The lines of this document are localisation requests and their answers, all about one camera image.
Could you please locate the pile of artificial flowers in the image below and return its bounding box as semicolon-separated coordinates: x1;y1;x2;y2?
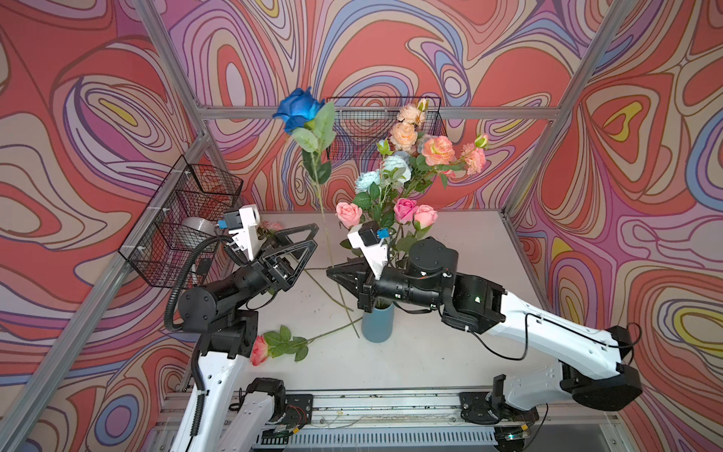
257;220;350;312

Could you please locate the black wire basket left wall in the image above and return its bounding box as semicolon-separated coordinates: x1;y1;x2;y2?
119;156;243;288

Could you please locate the black wire basket back wall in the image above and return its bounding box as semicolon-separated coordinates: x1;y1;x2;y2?
326;95;422;165

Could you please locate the large peach double rose stem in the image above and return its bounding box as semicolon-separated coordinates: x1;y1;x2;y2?
403;135;490;195

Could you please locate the pink bud rose stem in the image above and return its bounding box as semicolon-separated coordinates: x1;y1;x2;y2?
336;202;367;263

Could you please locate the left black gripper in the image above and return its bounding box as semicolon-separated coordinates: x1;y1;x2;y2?
217;232;316;318

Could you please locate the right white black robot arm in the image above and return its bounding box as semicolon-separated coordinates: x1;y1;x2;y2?
326;237;643;424

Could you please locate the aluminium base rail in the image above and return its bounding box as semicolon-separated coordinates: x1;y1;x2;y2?
151;386;622;452

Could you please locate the teal ceramic vase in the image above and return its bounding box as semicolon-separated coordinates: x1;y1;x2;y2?
361;305;395;344

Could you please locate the magenta pink rose stem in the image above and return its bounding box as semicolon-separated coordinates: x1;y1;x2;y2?
390;198;439;267

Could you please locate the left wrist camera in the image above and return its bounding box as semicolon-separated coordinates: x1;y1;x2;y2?
218;205;262;261

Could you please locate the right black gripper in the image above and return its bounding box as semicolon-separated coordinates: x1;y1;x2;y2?
328;256;445;315

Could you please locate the pale blue white spray stem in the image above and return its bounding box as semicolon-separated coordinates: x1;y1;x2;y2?
352;139;412;238

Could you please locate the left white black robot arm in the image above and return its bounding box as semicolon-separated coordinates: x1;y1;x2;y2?
164;223;318;451

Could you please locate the cream peach rose stem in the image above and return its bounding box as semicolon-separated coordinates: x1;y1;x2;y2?
389;97;429;156

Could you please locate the blue artificial rose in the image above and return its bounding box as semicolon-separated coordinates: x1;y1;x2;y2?
272;87;363;340

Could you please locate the silver tape roll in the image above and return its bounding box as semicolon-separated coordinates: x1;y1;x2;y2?
182;217;217;235

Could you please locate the black wire basket wall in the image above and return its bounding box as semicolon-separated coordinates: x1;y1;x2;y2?
119;156;243;288
326;95;422;165

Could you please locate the red pink rose on table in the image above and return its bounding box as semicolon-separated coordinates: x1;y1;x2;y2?
250;318;361;366

